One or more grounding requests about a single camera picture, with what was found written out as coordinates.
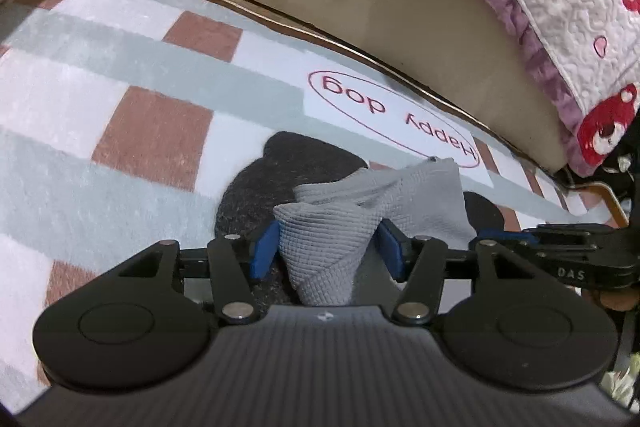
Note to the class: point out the checkered rug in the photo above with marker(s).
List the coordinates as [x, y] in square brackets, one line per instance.
[100, 72]

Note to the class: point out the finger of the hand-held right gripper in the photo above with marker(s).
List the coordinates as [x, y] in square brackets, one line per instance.
[510, 237]

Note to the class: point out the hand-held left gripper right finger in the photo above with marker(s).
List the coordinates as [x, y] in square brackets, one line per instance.
[392, 252]

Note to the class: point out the quilted bedspread with purple ruffle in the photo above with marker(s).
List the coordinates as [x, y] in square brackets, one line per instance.
[565, 7]

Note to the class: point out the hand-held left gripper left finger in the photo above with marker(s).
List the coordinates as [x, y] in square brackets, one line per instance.
[262, 252]

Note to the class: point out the person's right hand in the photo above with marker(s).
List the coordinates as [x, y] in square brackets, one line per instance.
[615, 300]

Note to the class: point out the grey waffle knit garment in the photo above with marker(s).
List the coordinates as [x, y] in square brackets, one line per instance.
[325, 247]

